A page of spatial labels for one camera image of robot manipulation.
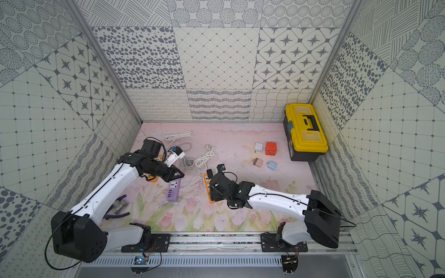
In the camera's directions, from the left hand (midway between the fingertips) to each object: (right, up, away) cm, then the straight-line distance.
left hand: (181, 172), depth 78 cm
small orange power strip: (+10, -8, +12) cm, 18 cm away
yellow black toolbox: (+63, +16, +14) cm, 67 cm away
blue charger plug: (+47, 0, +20) cm, 51 cm away
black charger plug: (+12, -3, +10) cm, 16 cm away
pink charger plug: (+39, +2, +20) cm, 44 cm away
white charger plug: (+41, +10, +28) cm, 51 cm away
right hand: (+17, -9, +2) cm, 20 cm away
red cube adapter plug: (+47, +9, +22) cm, 53 cm away
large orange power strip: (-9, 0, -11) cm, 14 cm away
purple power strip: (-7, -11, +10) cm, 16 cm away
